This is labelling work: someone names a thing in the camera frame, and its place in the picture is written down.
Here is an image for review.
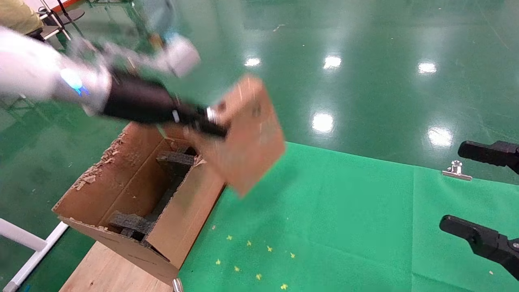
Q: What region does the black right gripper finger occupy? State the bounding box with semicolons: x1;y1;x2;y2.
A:
440;215;519;281
458;140;519;175

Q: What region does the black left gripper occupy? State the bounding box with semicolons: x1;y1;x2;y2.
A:
103;71;228;138

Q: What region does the small brown cardboard box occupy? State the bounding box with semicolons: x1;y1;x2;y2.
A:
184;75;286;198

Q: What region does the large open cardboard carton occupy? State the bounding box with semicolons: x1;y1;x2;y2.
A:
53;122;227;284

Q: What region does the black foam block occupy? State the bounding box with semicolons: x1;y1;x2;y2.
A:
107;210;155;240
156;151;196;176

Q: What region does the green cloth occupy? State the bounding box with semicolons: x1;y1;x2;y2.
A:
178;142;519;292

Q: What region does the black round stand base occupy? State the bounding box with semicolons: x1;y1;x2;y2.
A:
57;0;86;26

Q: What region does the person in yellow shirt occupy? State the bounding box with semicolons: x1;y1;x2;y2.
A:
0;0;44;35

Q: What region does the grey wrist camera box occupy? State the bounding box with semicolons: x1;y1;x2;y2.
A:
156;34;201;78

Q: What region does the white tube frame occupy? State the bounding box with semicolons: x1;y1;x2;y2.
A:
0;218;69;292

